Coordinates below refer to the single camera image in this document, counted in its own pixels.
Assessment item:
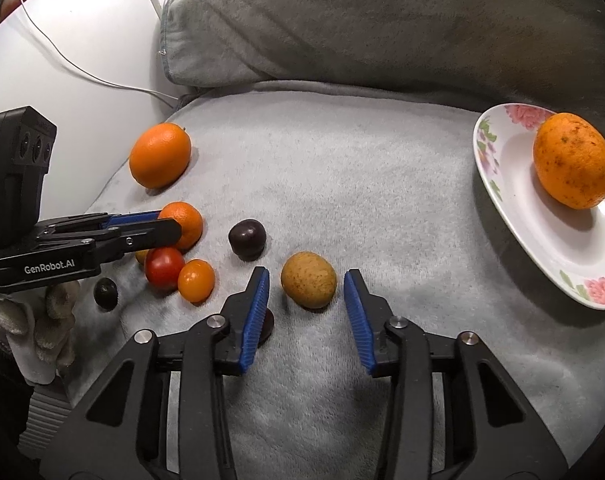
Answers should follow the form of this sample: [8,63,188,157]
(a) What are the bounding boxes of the spotted orange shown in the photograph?
[533,112,605,210]

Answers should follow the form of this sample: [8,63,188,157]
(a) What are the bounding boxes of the small tangerine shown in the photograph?
[157,201,204,252]

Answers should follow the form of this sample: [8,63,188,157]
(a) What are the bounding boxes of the small orange tomato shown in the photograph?
[177,258,216,304]

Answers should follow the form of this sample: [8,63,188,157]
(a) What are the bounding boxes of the person's left hand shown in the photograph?
[0,280,82,387]

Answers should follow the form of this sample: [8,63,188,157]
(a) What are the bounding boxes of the grey fleece bolster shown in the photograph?
[160,0,605,136]

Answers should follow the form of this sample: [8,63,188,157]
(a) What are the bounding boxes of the brown speckled round fruit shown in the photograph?
[281,251,337,310]

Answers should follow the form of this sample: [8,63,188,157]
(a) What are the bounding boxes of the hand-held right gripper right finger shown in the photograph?
[343,269,568,480]

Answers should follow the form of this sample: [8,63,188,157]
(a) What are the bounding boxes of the dark purple plum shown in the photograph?
[228,219,268,262]

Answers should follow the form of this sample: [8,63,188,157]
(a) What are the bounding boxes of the red tomato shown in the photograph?
[144,246,186,292]

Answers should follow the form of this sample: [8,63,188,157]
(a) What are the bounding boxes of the white cable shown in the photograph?
[17,0,183,108]

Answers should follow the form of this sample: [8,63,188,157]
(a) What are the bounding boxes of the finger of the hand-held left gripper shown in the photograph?
[37,210,163,235]
[85,219,182,263]

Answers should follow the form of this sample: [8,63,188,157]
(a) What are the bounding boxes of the small dark round fruit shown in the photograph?
[260,309,276,346]
[93,277,119,310]

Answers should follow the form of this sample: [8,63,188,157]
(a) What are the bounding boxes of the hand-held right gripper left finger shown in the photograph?
[40,266,270,480]

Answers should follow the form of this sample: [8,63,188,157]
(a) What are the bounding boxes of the white floral plate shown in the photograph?
[473,103,605,311]

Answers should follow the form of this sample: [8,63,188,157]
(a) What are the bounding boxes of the large smooth orange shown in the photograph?
[129,122,192,190]

